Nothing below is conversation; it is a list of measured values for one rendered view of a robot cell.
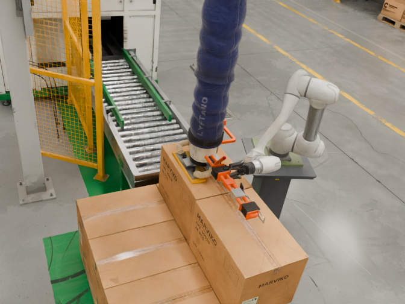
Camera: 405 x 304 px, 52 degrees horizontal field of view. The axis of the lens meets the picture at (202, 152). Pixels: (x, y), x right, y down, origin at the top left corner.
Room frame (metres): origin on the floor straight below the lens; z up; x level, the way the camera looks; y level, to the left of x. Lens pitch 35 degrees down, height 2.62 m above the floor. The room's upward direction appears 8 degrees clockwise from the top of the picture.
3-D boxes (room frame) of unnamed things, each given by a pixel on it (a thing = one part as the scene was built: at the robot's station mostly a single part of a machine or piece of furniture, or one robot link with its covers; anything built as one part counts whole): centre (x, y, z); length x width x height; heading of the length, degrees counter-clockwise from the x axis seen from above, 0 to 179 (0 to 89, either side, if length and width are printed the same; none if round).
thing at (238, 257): (1.72, -0.32, 0.74); 0.60 x 0.40 x 0.40; 30
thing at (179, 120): (3.79, 0.47, 0.50); 2.31 x 0.05 x 0.19; 29
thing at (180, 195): (2.24, -0.03, 0.75); 0.60 x 0.40 x 0.40; 30
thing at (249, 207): (1.71, -0.29, 1.08); 0.08 x 0.07 x 0.05; 30
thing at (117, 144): (3.47, 1.04, 0.50); 2.31 x 0.05 x 0.19; 29
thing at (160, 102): (4.07, 0.70, 0.60); 1.60 x 0.10 x 0.09; 29
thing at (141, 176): (2.61, 0.18, 0.58); 0.70 x 0.03 x 0.06; 119
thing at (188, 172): (2.19, 0.08, 0.97); 0.34 x 0.10 x 0.05; 30
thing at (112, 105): (3.81, 1.16, 0.60); 1.60 x 0.10 x 0.09; 29
